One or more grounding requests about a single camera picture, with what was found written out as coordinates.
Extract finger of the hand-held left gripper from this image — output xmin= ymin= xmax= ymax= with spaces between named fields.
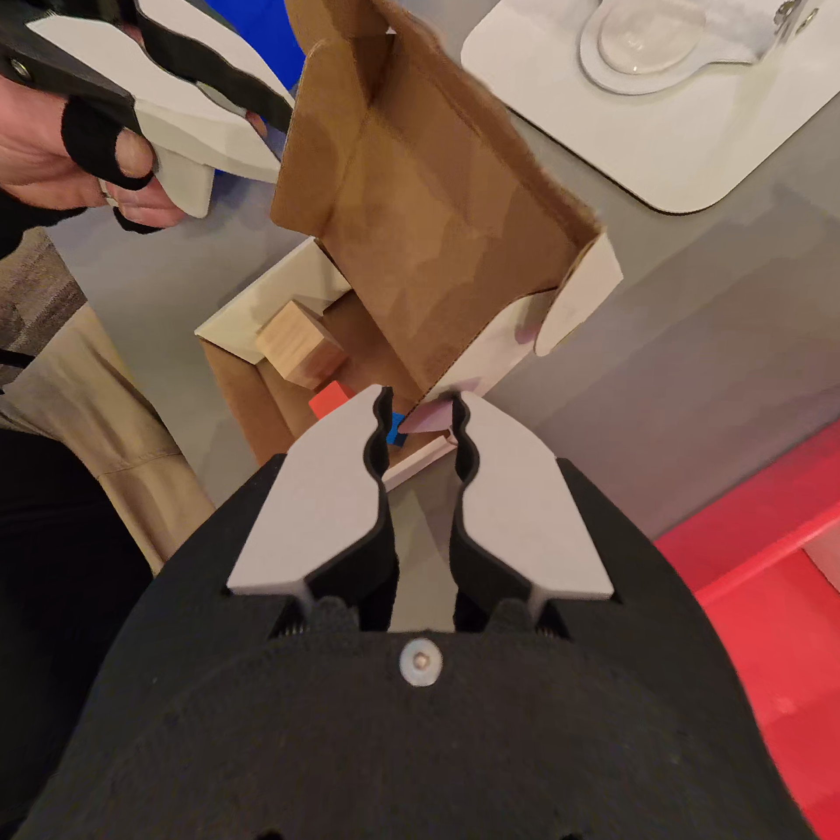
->
xmin=134 ymin=0 xmax=298 ymax=133
xmin=26 ymin=14 xmax=284 ymax=185

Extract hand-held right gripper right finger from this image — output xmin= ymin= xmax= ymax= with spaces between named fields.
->
xmin=449 ymin=390 xmax=616 ymax=632

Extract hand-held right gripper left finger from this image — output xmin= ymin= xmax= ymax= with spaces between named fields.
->
xmin=226 ymin=386 xmax=400 ymax=632

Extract red cube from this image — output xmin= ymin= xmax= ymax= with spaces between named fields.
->
xmin=308 ymin=381 xmax=358 ymax=422

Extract wooden cube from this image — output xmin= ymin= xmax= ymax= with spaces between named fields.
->
xmin=255 ymin=301 xmax=347 ymax=389

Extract brown cardboard box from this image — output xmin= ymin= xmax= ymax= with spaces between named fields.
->
xmin=195 ymin=0 xmax=624 ymax=493

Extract person's left hand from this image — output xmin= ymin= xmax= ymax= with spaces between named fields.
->
xmin=0 ymin=73 xmax=190 ymax=231

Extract blue plastic bin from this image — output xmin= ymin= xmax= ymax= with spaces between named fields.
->
xmin=203 ymin=0 xmax=309 ymax=179

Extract person's beige trousers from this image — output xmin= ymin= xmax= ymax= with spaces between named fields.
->
xmin=0 ymin=302 xmax=217 ymax=578

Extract red plastic bin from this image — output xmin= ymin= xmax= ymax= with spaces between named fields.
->
xmin=653 ymin=420 xmax=840 ymax=840

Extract person's black top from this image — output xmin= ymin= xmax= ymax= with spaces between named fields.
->
xmin=0 ymin=427 xmax=157 ymax=840

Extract white table mat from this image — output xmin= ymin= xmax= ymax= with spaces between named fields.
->
xmin=459 ymin=0 xmax=840 ymax=215

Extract small metal clip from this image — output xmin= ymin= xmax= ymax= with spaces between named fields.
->
xmin=773 ymin=0 xmax=821 ymax=42

